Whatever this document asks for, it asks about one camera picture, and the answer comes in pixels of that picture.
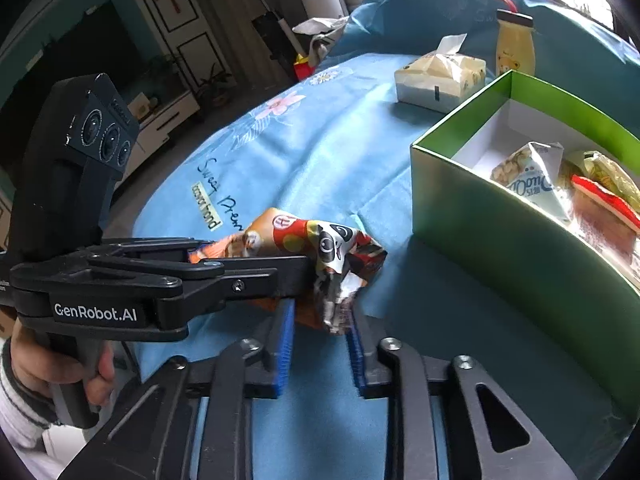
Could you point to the white blue snack packet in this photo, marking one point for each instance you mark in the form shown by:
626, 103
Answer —
535, 180

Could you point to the upright floor cleaner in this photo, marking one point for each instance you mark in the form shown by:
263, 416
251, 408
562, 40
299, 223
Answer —
272, 30

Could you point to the white red-edged snack packet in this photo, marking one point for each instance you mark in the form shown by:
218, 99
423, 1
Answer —
600, 197

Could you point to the orange panda print snack packet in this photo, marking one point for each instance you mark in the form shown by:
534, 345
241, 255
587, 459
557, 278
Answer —
330, 250

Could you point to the small red yellow box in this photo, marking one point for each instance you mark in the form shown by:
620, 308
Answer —
303, 67

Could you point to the yellow bear print bottle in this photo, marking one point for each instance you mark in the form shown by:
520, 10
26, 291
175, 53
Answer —
515, 50

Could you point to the person's left hand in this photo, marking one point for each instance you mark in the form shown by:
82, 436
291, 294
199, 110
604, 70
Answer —
30, 360

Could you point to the white cylindrical appliance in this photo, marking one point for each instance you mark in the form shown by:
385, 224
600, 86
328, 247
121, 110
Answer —
322, 2

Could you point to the black flat television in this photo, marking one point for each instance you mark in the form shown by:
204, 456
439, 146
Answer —
45, 50

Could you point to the pale yellow tissue pack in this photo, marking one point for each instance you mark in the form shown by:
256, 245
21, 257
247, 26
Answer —
440, 80

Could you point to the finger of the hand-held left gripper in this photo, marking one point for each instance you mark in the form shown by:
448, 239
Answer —
150, 250
270, 275

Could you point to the green cardboard box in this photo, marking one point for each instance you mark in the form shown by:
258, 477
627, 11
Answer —
500, 240

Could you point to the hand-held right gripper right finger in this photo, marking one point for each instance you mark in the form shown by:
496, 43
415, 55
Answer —
356, 355

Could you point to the yellow green print snack packet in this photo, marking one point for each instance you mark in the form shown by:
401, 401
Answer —
610, 172

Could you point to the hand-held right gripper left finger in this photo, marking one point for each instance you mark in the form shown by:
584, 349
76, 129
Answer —
285, 347

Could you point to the small leafy houseplant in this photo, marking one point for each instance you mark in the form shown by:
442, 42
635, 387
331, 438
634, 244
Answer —
215, 85

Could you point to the white tv cabinet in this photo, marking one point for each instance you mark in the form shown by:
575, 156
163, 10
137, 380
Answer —
165, 115

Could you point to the white panelled door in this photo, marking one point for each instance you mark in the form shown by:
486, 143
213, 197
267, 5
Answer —
200, 55

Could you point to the crumpled plastic bag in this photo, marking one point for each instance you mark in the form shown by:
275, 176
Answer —
320, 35

